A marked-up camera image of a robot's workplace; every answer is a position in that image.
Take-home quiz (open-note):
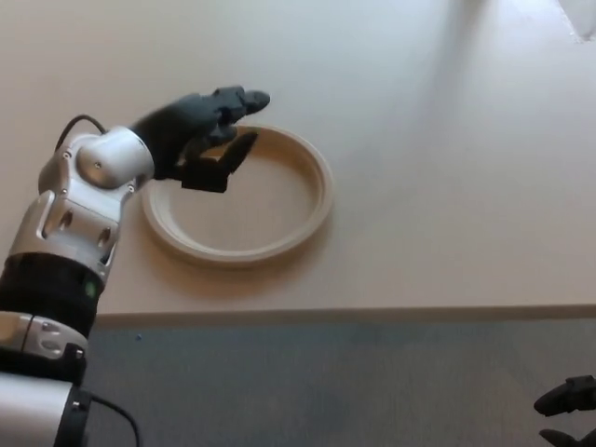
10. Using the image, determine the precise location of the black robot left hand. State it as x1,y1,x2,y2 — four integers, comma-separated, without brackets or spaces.
129,85,272,193

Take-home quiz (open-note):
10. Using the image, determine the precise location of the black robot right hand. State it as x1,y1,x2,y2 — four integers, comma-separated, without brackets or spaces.
533,374,596,447

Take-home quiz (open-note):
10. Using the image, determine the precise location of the beige paper plate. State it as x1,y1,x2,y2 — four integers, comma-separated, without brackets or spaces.
141,123,335,271

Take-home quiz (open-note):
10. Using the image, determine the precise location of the white curtain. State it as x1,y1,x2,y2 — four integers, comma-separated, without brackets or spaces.
556,0,596,45

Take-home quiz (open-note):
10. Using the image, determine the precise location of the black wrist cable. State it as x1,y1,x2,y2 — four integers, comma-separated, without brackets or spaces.
57,114,111,152

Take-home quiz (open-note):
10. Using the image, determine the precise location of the black forearm cable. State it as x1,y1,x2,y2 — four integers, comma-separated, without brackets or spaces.
87,392,142,447

